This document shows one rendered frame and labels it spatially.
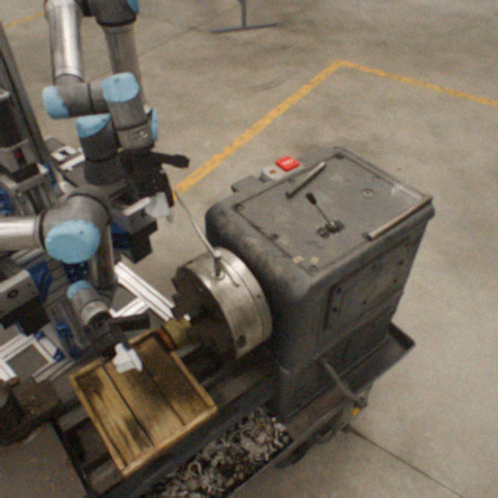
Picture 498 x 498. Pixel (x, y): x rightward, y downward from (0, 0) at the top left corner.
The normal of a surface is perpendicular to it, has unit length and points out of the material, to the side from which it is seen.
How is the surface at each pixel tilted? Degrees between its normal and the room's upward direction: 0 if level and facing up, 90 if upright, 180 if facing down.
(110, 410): 0
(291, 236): 0
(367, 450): 0
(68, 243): 89
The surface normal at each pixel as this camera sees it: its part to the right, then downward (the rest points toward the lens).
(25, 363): 0.00, -0.70
